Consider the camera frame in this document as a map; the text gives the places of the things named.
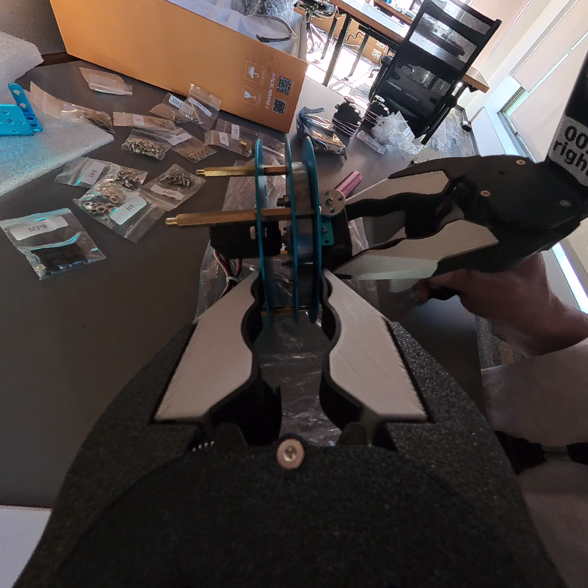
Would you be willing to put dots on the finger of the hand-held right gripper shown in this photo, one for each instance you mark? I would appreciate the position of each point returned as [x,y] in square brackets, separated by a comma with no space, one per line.
[404,186]
[413,259]

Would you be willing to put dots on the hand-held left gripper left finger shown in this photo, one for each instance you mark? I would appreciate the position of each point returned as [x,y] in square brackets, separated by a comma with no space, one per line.
[202,358]

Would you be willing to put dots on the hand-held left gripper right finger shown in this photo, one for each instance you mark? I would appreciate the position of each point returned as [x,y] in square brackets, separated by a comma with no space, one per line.
[372,363]

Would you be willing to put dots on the black servo with silver horn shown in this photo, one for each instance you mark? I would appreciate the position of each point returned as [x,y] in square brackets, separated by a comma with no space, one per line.
[340,239]

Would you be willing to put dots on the blue robot arm turntable base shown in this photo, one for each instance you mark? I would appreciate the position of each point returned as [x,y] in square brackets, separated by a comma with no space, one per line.
[301,183]

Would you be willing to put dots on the dark grey desk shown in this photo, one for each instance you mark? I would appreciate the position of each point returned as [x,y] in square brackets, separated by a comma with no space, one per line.
[115,367]

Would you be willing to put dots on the person's right hand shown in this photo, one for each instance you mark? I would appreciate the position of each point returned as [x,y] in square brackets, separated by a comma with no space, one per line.
[510,303]

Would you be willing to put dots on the pink screwdriver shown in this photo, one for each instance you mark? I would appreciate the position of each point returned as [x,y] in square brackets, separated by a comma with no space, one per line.
[349,183]

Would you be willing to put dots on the small flat clear bag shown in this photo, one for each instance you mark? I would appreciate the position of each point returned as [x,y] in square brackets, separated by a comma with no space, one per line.
[370,142]

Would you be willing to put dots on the crumpled clear plastic wrap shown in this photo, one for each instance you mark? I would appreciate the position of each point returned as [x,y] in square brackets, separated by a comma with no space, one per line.
[395,131]

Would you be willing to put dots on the large clear plastic bag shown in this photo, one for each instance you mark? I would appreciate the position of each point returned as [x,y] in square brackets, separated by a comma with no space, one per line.
[294,390]

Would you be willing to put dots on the black slatted chair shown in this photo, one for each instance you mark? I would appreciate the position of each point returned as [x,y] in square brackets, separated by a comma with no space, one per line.
[413,92]

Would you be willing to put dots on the dark shiny parts bag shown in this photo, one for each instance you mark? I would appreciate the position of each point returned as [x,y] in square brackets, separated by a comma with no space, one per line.
[321,135]

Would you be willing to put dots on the background window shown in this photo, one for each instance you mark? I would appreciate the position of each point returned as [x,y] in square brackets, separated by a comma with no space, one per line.
[512,101]

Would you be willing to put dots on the background cardboard box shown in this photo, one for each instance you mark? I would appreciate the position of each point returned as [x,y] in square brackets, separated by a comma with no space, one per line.
[374,48]

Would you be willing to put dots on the wooden background table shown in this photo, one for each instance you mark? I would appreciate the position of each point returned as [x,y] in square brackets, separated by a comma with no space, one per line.
[381,18]

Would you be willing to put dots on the person's white shirt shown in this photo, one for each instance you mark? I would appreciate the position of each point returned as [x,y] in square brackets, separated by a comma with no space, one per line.
[542,399]

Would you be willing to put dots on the rolling office chair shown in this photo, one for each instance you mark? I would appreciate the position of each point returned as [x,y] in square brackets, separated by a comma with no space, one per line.
[312,27]

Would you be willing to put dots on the group of small screw bags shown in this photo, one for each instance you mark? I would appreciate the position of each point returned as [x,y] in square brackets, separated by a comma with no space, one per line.
[138,147]

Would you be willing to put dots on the bubble wrap bundle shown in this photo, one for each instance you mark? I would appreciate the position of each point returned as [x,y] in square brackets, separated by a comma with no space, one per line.
[262,7]

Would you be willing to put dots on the white foam sheet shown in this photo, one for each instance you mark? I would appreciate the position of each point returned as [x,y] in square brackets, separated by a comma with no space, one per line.
[46,156]

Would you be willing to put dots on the white instruction sheet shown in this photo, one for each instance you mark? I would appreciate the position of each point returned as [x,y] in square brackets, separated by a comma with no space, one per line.
[18,542]

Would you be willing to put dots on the orange cardboard box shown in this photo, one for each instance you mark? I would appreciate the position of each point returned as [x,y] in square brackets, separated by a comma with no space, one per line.
[160,50]

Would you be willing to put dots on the small blue metal bracket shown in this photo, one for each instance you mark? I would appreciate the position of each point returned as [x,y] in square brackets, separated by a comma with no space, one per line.
[13,119]

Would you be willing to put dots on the white foam cutout frame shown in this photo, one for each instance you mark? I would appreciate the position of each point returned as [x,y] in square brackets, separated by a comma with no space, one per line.
[13,50]

